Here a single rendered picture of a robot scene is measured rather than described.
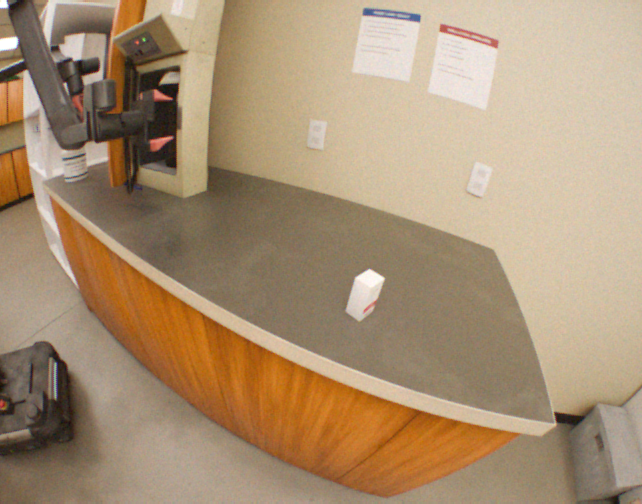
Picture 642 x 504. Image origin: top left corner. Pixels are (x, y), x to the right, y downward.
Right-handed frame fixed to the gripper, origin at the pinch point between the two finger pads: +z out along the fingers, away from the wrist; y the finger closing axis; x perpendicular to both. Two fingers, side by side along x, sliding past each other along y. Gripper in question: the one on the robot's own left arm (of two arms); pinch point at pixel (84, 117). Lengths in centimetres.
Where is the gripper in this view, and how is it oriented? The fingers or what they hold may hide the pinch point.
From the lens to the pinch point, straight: 98.4
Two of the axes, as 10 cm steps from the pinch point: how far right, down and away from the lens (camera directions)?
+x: -3.1, 6.0, -7.4
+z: 1.7, 8.0, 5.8
